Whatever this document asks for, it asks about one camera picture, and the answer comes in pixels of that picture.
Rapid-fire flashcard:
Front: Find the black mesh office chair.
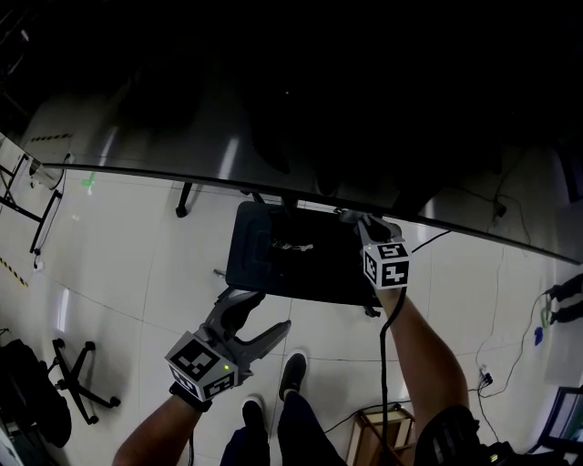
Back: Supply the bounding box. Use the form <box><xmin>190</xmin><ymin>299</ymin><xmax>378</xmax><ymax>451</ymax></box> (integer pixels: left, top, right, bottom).
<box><xmin>0</xmin><ymin>337</ymin><xmax>122</xmax><ymax>450</ymax></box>

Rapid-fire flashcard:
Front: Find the person's shoe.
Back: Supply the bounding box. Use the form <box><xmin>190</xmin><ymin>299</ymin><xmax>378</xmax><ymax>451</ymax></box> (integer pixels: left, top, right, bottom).
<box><xmin>240</xmin><ymin>395</ymin><xmax>266</xmax><ymax>439</ymax></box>
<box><xmin>278</xmin><ymin>349</ymin><xmax>309</xmax><ymax>403</ymax></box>

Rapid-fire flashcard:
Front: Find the black floor cable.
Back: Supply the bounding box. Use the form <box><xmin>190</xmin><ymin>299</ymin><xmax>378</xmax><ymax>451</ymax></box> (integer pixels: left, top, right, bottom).
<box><xmin>476</xmin><ymin>290</ymin><xmax>550</xmax><ymax>398</ymax></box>

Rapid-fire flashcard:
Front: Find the person's left shoe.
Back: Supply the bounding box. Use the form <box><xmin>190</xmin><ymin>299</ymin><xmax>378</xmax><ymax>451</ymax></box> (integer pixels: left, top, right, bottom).
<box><xmin>240</xmin><ymin>395</ymin><xmax>266</xmax><ymax>439</ymax></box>

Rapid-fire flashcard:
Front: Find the person's leg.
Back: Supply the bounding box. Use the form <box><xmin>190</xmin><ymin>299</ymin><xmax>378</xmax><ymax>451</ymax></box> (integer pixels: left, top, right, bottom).
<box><xmin>220</xmin><ymin>425</ymin><xmax>271</xmax><ymax>466</ymax></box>
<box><xmin>276</xmin><ymin>390</ymin><xmax>348</xmax><ymax>466</ymax></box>

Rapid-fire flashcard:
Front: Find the person's left leg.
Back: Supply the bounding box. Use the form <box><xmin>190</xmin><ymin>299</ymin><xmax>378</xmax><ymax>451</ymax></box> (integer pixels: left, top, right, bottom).
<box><xmin>220</xmin><ymin>425</ymin><xmax>271</xmax><ymax>466</ymax></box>

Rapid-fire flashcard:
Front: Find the small lit monitor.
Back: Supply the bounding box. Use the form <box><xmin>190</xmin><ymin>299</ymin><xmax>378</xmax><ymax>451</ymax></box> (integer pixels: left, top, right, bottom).
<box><xmin>539</xmin><ymin>386</ymin><xmax>583</xmax><ymax>457</ymax></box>

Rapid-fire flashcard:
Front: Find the person's right forearm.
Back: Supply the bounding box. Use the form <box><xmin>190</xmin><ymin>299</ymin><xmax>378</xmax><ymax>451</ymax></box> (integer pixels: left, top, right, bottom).
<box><xmin>380</xmin><ymin>286</ymin><xmax>470</xmax><ymax>439</ymax></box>

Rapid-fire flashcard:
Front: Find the pale crumpled scrap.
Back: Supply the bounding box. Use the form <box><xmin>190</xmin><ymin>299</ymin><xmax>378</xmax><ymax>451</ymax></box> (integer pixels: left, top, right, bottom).
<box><xmin>271</xmin><ymin>240</ymin><xmax>316</xmax><ymax>253</ymax></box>

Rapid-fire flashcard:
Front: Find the black TV stand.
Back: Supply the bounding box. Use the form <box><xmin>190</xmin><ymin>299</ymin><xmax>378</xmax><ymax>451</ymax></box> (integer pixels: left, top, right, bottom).
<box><xmin>226</xmin><ymin>195</ymin><xmax>384</xmax><ymax>319</ymax></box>

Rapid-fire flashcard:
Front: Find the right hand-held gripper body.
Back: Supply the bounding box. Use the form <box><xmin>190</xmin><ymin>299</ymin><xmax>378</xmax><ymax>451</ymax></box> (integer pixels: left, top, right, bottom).
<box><xmin>361</xmin><ymin>234</ymin><xmax>410</xmax><ymax>290</ymax></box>

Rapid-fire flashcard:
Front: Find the person's right shoe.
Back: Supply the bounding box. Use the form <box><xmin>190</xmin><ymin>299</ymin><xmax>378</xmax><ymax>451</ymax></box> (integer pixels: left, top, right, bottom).
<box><xmin>278</xmin><ymin>349</ymin><xmax>309</xmax><ymax>403</ymax></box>

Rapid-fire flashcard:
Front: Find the person's right leg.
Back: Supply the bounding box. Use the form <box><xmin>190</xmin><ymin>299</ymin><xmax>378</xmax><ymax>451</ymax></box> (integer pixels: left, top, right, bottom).
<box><xmin>276</xmin><ymin>390</ymin><xmax>348</xmax><ymax>466</ymax></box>

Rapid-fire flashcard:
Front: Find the black metal frame cart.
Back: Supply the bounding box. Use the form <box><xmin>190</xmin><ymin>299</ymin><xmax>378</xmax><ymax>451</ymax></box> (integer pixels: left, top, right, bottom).
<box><xmin>0</xmin><ymin>131</ymin><xmax>65</xmax><ymax>257</ymax></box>

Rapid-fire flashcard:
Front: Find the large black TV screen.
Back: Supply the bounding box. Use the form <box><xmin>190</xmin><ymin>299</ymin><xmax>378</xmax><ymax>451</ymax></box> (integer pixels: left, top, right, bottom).
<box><xmin>0</xmin><ymin>0</ymin><xmax>583</xmax><ymax>266</ymax></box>

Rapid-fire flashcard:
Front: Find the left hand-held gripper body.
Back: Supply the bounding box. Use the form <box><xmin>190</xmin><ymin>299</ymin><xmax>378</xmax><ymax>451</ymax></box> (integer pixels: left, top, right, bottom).
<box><xmin>164</xmin><ymin>320</ymin><xmax>254</xmax><ymax>402</ymax></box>

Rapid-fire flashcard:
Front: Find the wooden stool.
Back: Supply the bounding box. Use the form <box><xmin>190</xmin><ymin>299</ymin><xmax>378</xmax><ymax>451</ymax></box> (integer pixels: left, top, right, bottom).
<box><xmin>345</xmin><ymin>402</ymin><xmax>417</xmax><ymax>466</ymax></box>

